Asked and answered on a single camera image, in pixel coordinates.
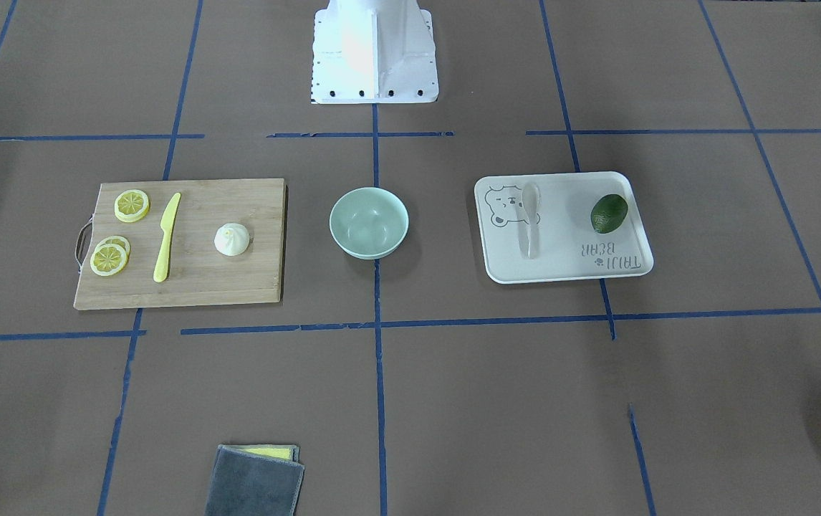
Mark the white ceramic spoon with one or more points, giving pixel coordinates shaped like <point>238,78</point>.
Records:
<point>530,205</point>

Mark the light green bowl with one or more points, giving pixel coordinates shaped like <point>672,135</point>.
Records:
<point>369,223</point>

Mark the white bear tray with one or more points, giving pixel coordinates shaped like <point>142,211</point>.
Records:
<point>569,249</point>

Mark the green avocado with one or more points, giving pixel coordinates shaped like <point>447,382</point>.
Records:
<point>608,213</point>

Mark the bamboo cutting board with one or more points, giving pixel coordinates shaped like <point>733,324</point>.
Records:
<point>198,275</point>

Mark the yellow sponge cloth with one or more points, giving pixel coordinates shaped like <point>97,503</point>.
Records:
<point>275,451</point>

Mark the yellow plastic knife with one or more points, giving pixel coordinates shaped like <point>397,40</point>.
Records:
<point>167,223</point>

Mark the grey folded cloth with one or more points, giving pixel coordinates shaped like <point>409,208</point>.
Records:
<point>247,484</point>

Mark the lemon slice top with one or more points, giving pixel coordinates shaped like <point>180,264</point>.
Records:
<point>131,205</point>

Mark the lemon slice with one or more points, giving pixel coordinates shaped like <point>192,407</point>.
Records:
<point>108,260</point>
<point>131,205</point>
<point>117,240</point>

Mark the lemon slice behind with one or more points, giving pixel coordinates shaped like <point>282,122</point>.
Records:
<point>117,240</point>

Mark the lemon slice front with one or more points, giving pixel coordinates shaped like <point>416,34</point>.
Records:
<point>108,260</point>

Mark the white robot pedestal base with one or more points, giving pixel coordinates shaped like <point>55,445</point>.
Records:
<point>373,52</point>

